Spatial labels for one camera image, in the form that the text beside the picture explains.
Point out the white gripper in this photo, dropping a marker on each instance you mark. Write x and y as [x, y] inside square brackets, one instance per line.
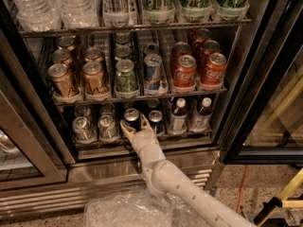
[141, 139]

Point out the pepsi can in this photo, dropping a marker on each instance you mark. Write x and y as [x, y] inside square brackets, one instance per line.
[156, 121]
[153, 104]
[132, 118]
[128, 104]

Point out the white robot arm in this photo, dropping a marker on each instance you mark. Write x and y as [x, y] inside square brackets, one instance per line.
[163, 176]

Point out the silver can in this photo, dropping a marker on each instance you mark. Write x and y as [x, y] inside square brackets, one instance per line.
[84, 110]
[107, 128]
[107, 108]
[84, 130]

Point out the front green can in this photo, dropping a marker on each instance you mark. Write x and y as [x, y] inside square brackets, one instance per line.
[126, 81]

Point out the front left silver can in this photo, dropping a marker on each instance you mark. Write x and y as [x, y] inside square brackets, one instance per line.
[84, 130]

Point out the front blue red bull can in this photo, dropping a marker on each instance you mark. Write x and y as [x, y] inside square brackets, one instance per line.
[152, 73]

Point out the rear left silver can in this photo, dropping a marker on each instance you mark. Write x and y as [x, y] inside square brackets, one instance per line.
[84, 110]

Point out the gold can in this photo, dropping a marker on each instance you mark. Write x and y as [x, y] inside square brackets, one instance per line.
[68, 43]
[63, 79]
[94, 77]
[63, 56]
[94, 54]

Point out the front left coca-cola can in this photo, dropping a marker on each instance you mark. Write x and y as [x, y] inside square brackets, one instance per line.
[184, 71]

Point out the coca-cola can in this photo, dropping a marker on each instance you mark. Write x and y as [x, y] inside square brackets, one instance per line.
[207, 48]
[179, 49]
[214, 68]
[184, 71]
[199, 35]

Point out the middle green can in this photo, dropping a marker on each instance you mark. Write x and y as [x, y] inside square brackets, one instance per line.
[123, 52]

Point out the rear blue can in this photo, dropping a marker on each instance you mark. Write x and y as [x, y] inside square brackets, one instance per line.
[151, 49]

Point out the rear green can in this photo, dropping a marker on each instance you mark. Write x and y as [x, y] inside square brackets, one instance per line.
[122, 39]

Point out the rear left coca-cola can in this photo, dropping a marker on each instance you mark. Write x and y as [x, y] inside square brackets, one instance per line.
[179, 49]

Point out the front right coca-cola can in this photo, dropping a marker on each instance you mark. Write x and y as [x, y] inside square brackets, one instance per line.
[214, 68]

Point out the front left gold can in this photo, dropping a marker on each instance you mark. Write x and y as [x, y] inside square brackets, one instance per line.
[63, 79]

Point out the stainless steel glass-door fridge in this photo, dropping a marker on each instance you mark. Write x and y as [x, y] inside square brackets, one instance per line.
[57, 174]

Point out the middle left gold can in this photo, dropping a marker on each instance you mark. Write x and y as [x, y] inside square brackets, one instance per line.
[63, 56]

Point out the rear left gold can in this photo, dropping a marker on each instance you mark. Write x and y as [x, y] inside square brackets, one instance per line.
[68, 43]

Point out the middle right coca-cola can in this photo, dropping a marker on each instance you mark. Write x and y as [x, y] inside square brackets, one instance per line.
[207, 48]

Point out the rear right coca-cola can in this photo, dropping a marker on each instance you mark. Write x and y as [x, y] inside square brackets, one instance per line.
[199, 35]

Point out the tall green plaid can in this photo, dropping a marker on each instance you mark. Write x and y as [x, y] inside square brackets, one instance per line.
[157, 11]

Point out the tall plaid can top shelf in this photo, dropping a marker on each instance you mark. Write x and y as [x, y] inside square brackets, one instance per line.
[116, 13]

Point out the tall green can left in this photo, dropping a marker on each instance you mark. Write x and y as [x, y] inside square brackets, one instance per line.
[195, 10]

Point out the left white-cap bottle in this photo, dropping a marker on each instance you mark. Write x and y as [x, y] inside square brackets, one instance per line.
[178, 114]

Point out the white-cap bottle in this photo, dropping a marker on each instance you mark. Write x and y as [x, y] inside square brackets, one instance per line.
[178, 114]
[201, 115]

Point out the right white-cap bottle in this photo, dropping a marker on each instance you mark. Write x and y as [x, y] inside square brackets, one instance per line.
[201, 115]

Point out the clear plastic bin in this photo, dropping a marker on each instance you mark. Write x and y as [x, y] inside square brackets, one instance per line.
[140, 209]

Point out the blue tape cross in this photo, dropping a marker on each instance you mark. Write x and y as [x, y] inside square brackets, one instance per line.
[213, 191]

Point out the clear water bottle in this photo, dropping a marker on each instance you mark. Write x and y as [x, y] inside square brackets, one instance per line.
[79, 13]
[38, 15]

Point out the yellow black stand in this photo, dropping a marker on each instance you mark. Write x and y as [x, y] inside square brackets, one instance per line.
[284, 199]

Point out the left clear water bottle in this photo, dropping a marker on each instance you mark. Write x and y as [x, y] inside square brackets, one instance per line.
[38, 15]

